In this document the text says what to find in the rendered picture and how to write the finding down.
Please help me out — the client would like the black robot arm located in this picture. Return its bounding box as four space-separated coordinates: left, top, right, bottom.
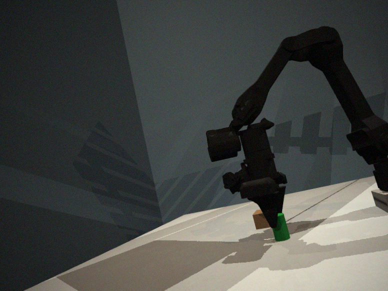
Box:
206 26 388 194

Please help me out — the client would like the green marker cap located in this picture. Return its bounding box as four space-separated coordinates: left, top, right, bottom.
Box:
272 213 290 242

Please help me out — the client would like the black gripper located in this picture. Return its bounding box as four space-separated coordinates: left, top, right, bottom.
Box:
239 149 288 228

